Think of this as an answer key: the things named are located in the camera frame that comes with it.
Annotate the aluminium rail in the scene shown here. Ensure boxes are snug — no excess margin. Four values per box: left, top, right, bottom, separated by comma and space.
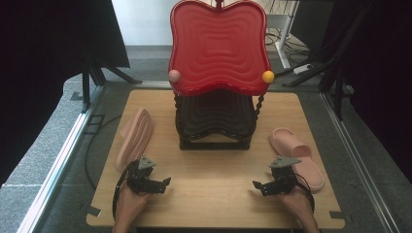
16, 84, 106, 233
319, 91, 401, 233

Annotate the black metal stand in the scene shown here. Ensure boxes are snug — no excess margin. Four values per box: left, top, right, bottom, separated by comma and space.
81, 59, 144, 114

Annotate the white power strip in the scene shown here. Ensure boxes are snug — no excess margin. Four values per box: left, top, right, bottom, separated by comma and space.
292, 63, 315, 75

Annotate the black curtain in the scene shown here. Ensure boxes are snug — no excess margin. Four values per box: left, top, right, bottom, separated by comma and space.
324, 0, 412, 184
0, 0, 131, 187

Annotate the person's left hand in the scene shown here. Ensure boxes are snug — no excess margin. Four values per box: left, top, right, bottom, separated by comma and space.
115, 186, 154, 224

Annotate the black floor cables bundle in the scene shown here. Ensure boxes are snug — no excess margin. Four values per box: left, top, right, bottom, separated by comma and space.
265, 27, 313, 63

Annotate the black tripod stand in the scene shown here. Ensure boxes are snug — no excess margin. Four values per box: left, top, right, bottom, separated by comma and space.
281, 0, 373, 121

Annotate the red and black shoe rack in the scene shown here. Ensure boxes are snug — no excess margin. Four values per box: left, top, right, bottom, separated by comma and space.
167, 0, 276, 151

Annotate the right hand-held gripper black cable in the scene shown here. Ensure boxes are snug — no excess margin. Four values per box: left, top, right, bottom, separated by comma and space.
292, 173, 316, 215

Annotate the hand-held gripper black cable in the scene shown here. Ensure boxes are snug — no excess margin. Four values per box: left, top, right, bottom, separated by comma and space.
292, 173, 316, 215
112, 159, 140, 221

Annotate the person's right hand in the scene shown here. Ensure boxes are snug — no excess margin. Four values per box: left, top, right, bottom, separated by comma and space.
280, 186, 315, 222

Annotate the long black floor cable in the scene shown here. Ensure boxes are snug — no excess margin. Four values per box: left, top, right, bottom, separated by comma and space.
84, 114, 123, 192

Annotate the white desk frame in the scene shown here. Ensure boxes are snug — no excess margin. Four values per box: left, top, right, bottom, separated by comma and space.
265, 0, 301, 70

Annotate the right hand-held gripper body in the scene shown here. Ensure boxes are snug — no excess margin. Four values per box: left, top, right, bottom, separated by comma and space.
262, 155, 302, 196

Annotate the pink slipper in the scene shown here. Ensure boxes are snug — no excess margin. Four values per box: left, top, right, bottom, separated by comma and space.
115, 107, 155, 173
269, 127, 326, 193

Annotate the left hand-held gripper black cable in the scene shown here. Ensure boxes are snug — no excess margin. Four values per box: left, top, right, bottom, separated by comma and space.
112, 159, 140, 221

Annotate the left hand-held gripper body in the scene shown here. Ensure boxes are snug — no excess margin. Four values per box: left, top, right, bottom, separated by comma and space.
125, 155, 163, 195

